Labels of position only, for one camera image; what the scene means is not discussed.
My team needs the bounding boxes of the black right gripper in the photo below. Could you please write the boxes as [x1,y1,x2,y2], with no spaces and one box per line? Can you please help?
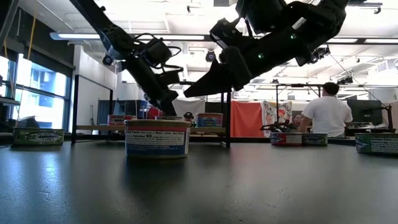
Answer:
[183,40,282,98]

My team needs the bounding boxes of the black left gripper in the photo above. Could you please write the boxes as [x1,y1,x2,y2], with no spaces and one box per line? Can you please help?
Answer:
[126,55,180,116]

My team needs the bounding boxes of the blue label fish can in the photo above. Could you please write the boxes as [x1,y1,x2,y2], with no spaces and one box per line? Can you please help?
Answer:
[196,112,224,128]
[124,119,192,159]

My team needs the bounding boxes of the red label tuna can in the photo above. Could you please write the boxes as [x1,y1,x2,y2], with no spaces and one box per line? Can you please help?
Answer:
[107,114,138,126]
[269,133,303,147]

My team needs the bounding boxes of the white hanging cloth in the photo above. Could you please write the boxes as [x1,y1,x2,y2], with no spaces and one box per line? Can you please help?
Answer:
[172,98,206,118]

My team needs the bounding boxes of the black panel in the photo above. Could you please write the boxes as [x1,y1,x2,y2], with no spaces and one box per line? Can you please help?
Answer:
[205,101,223,114]

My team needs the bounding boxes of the orange hanging cloth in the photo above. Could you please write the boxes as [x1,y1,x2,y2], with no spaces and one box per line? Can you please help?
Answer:
[231,101,264,138]

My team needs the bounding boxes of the black table mat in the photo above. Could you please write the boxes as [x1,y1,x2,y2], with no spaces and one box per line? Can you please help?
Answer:
[0,138,398,224]

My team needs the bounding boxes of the large window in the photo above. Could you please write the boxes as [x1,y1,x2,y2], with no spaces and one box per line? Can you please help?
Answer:
[0,55,73,130]

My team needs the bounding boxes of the dark chair back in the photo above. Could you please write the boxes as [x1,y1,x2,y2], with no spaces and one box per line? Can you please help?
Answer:
[17,115,40,129]

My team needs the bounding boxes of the black computer monitor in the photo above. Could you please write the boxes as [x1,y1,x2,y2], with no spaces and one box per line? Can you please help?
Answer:
[348,99,383,126]

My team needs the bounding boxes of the grey desk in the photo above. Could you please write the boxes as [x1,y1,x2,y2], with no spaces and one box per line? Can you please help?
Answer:
[0,96,21,106]

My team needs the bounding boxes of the cluttered desk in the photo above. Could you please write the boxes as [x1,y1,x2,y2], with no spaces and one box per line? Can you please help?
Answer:
[345,119,397,135]

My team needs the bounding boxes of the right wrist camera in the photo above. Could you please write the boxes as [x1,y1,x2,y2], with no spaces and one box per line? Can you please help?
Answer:
[210,17,249,50]

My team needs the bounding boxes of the wooden shelf with black frame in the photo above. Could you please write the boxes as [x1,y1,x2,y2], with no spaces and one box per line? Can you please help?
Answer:
[70,74,233,149]

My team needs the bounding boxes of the black metal station frame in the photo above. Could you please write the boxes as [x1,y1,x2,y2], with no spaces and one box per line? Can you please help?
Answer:
[275,83,324,123]

